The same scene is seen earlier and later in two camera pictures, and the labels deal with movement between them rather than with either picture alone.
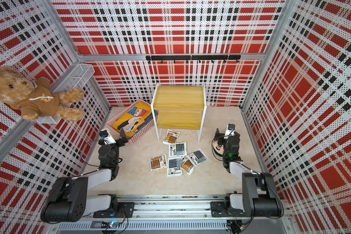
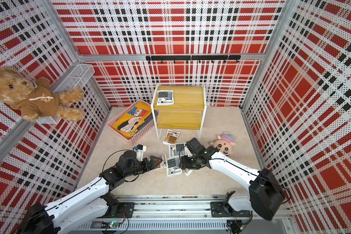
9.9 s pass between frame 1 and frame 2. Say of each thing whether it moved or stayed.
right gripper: moved
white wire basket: stayed
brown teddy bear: stayed
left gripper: moved
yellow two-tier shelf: stayed
